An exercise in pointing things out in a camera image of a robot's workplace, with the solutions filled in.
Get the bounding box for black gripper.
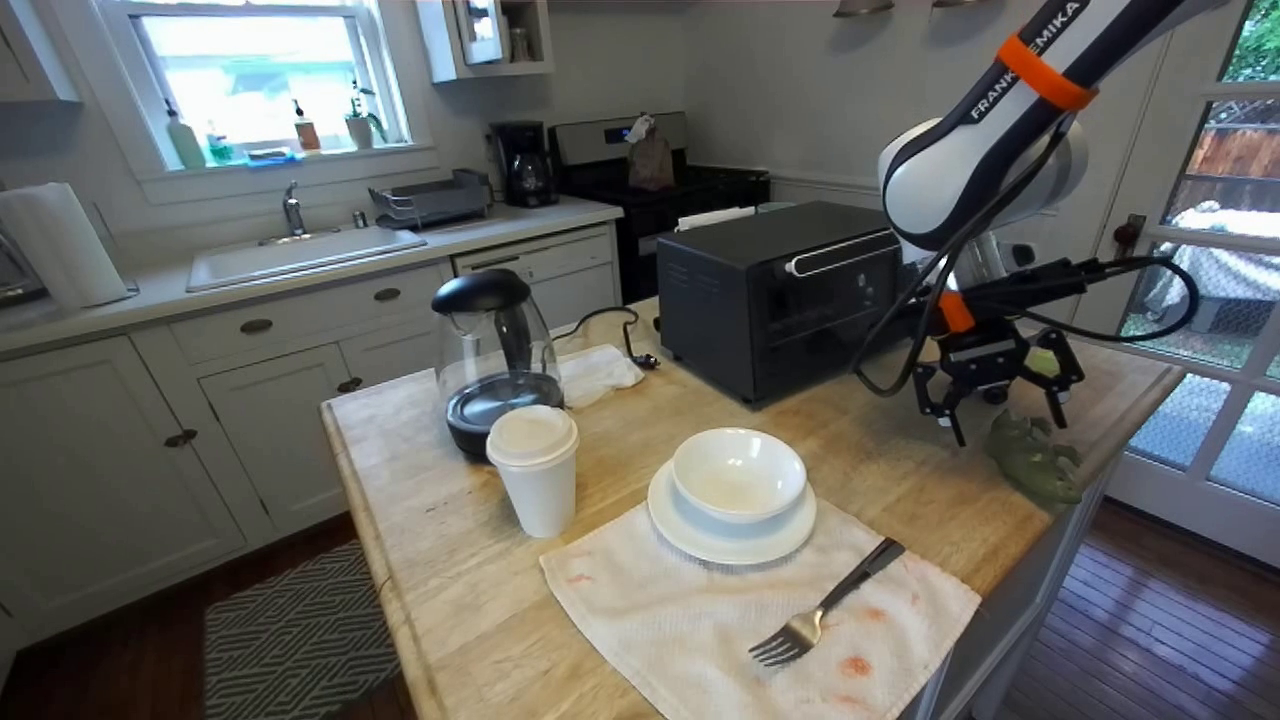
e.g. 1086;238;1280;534
911;314;1090;452

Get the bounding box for white glass door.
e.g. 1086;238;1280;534
1105;0;1280;572

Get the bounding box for metal fork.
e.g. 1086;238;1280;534
746;534;910;673

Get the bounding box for black toaster oven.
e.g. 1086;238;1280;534
654;196;925;412

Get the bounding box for white bowl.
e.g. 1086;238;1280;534
669;422;814;528

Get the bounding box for white plate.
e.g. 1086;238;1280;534
644;454;819;572

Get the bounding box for floral dish towel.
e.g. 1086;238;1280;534
673;198;766;238

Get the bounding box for black and steel stove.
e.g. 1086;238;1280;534
547;110;775;309

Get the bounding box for stained white cloth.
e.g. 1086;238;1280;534
537;497;984;720

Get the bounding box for white paper napkin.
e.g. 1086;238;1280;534
553;338;648;412

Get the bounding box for brown paper bag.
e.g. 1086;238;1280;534
623;110;681;196

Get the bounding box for white paper cup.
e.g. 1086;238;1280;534
485;398;586;544

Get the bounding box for glass electric kettle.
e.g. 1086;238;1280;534
429;264;567;467

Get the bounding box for black coffee maker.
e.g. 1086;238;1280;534
485;118;559;212

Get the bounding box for white wooden-top kitchen island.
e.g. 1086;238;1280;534
318;293;1192;720

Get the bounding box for grey dish rack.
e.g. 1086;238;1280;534
363;168;497;231

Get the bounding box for glass-door upper cabinet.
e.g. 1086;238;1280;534
414;0;556;89

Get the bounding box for small potted plant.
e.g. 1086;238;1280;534
340;80;392;151

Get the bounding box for white kitchen sink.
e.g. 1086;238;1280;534
186;224;432;296

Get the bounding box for metal sink faucet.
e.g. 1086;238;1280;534
278;181;314;238

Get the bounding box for grey patterned rug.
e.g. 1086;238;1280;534
201;534;405;720

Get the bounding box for reddish dish soap bottle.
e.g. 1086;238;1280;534
291;94;324;155

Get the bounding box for small blue sponge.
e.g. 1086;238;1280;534
235;139;303;173

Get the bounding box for kitchen window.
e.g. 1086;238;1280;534
123;0;414;174

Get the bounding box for white soap bottle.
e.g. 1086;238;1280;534
165;94;213;173

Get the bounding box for white kitchen counter cabinets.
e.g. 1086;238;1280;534
0;196;627;655

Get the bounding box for white paper towel roll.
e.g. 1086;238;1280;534
0;181;131;310

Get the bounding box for white upper cabinet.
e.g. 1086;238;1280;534
0;0;85;106

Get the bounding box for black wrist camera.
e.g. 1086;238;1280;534
955;253;1135;321

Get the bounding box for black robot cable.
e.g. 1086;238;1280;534
851;132;1206;398

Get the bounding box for black kettle cord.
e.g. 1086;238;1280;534
565;298;669;374

